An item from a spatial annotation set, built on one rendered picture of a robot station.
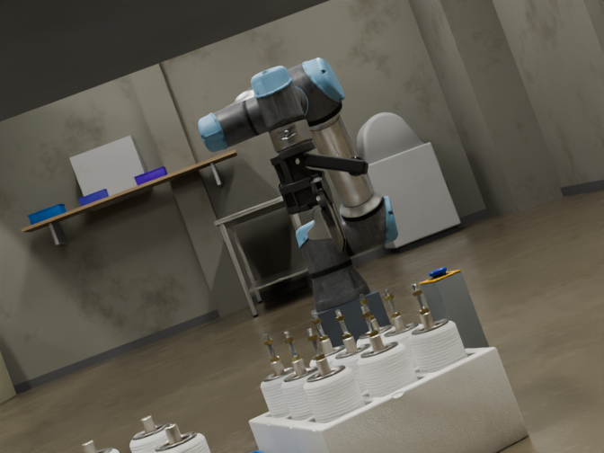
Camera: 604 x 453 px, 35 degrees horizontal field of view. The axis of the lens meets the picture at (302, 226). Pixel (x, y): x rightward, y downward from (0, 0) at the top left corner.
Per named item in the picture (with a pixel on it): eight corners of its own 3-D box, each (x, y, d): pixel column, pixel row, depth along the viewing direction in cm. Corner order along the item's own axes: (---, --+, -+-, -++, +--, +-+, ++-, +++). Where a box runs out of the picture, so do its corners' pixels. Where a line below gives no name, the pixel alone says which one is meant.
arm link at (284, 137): (309, 120, 184) (302, 118, 176) (317, 143, 184) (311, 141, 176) (273, 134, 185) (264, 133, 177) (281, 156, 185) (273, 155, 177)
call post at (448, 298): (468, 417, 212) (419, 284, 212) (493, 404, 214) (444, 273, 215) (486, 418, 205) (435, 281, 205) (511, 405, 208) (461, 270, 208)
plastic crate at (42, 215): (68, 214, 921) (65, 204, 921) (63, 213, 898) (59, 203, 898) (36, 226, 920) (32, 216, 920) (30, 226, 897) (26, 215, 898)
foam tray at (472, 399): (278, 501, 201) (247, 421, 201) (428, 426, 217) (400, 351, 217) (357, 528, 166) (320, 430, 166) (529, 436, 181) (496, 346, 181)
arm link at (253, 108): (252, 101, 198) (240, 96, 187) (302, 80, 196) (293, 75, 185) (265, 136, 198) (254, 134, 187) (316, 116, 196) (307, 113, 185)
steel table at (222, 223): (320, 279, 929) (288, 191, 929) (329, 289, 754) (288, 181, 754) (256, 304, 927) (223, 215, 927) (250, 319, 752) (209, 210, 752)
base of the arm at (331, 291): (315, 309, 260) (302, 275, 260) (368, 289, 260) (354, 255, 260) (317, 314, 245) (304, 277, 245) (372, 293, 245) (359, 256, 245)
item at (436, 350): (463, 407, 192) (431, 322, 192) (496, 404, 184) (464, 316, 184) (430, 426, 186) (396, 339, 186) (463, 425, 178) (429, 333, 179)
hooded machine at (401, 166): (456, 228, 932) (410, 106, 932) (467, 228, 874) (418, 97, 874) (386, 254, 930) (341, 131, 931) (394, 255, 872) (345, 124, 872)
